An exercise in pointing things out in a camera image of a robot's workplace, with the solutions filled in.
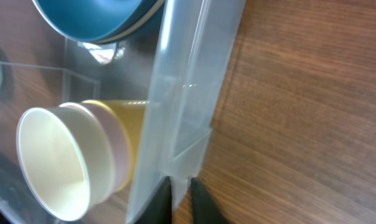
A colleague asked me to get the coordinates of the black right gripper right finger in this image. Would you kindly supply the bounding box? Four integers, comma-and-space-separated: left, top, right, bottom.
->
190, 178, 230, 224

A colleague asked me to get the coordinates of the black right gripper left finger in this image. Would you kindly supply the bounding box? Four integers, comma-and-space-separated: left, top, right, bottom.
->
135, 177, 172, 224

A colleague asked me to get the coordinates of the small pink plastic cup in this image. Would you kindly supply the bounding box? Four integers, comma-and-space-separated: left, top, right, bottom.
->
60, 100, 133, 192

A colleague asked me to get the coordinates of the cream plastic cup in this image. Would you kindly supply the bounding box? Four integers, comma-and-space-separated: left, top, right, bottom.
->
16, 107, 115, 222

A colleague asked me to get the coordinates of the clear plastic storage container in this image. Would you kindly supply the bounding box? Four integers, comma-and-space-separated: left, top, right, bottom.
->
0, 0, 245, 223

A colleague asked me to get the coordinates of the dark blue bowl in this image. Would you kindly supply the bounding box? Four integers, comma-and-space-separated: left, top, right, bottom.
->
33, 0, 155, 42

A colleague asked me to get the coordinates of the yellow plastic cup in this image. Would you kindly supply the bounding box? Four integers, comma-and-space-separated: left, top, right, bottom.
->
97, 100, 146, 182

